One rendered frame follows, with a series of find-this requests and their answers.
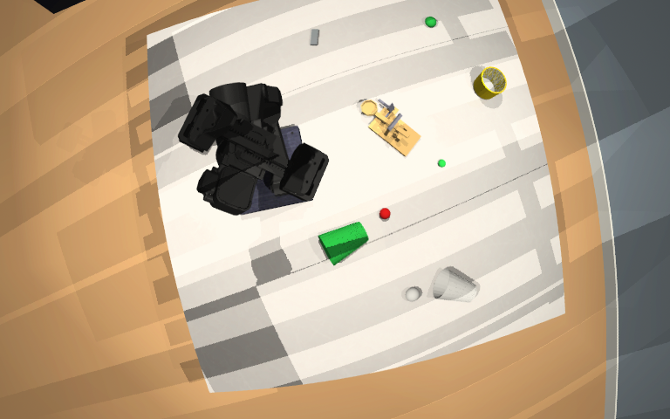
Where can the yellow cylinder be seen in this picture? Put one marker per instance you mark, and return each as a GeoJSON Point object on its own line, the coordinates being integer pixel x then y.
{"type": "Point", "coordinates": [489, 83]}

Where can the green cup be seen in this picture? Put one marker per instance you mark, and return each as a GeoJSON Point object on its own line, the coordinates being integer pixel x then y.
{"type": "Point", "coordinates": [342, 242]}

